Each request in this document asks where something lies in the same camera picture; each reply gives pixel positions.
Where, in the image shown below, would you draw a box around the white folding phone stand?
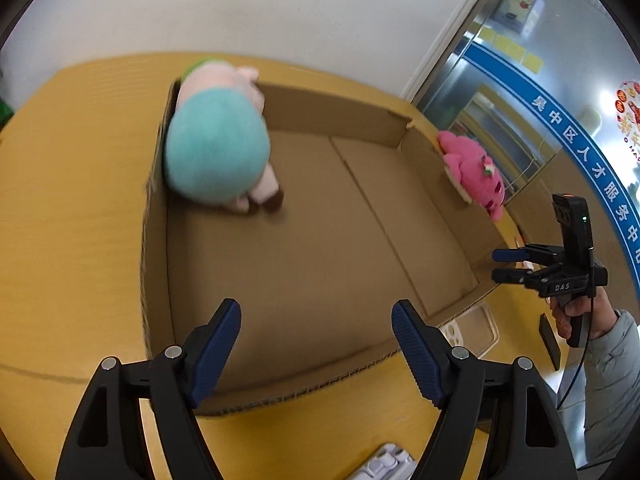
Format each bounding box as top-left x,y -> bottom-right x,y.
347,443 -> 418,480

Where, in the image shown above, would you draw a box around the pink bear plush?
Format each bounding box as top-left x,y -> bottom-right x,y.
437,131 -> 506,222

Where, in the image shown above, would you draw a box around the person right hand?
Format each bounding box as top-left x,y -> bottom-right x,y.
548,286 -> 618,347

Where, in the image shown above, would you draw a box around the red paper window decoration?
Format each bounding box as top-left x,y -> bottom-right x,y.
615,81 -> 640,160

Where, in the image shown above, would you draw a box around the black product box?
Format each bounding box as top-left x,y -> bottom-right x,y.
538,313 -> 562,372

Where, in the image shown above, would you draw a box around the cartoon poster on glass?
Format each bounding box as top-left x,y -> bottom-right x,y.
492,0 -> 544,36

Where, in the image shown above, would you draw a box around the yellow sticky notes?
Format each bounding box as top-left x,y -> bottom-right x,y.
477,26 -> 544,74

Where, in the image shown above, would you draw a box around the clear white phone case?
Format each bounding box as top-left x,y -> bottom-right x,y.
439,301 -> 500,358

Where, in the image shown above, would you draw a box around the brown cardboard box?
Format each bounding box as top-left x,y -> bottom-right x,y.
141,84 -> 504,416

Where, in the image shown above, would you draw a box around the pig plush teal shirt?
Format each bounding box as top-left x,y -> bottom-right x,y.
164,58 -> 284,214

